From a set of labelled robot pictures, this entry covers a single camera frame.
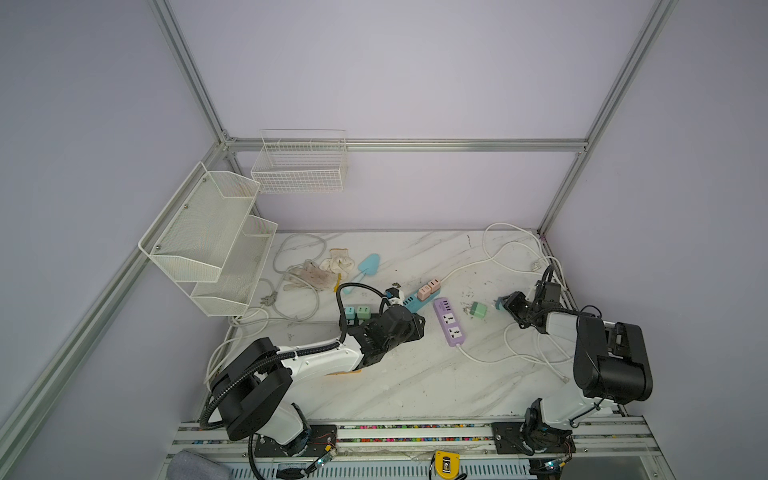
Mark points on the white wire basket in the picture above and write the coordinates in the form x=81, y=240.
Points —
x=301, y=161

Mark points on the green plug adapter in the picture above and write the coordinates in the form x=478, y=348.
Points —
x=478, y=310

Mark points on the pink plug adapter near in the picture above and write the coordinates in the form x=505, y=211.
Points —
x=424, y=293

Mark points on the orange power strip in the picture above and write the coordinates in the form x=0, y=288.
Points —
x=344, y=373

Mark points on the aluminium rail base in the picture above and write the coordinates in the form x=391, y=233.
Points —
x=614, y=447

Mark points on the white mesh two-tier shelf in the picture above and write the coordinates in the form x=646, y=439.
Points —
x=210, y=243

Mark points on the black power strip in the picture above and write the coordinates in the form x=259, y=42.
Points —
x=357, y=321

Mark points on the pink plug adapter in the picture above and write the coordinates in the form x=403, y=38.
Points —
x=434, y=285
x=424, y=293

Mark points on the teal power strip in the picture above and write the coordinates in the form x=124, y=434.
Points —
x=414, y=304

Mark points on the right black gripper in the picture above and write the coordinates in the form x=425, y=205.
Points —
x=514, y=303

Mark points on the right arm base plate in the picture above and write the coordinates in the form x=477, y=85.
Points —
x=517, y=438

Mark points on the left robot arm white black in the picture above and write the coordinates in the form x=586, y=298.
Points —
x=248, y=398

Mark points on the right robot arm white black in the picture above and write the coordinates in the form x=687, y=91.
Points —
x=610, y=365

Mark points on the light blue brush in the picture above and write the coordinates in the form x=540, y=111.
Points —
x=367, y=267

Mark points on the beige power strip bundle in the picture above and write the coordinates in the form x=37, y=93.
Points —
x=322, y=276

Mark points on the pink plug adapter far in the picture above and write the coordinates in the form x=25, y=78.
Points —
x=434, y=285

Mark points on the purple power strip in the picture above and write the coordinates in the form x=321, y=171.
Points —
x=448, y=321

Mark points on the grey cloth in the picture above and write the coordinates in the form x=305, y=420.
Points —
x=187, y=465

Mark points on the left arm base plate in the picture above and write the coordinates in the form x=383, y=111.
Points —
x=310, y=443

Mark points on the yellow tape measure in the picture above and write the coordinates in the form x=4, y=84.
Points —
x=445, y=465

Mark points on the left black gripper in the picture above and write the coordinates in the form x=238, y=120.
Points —
x=416, y=329

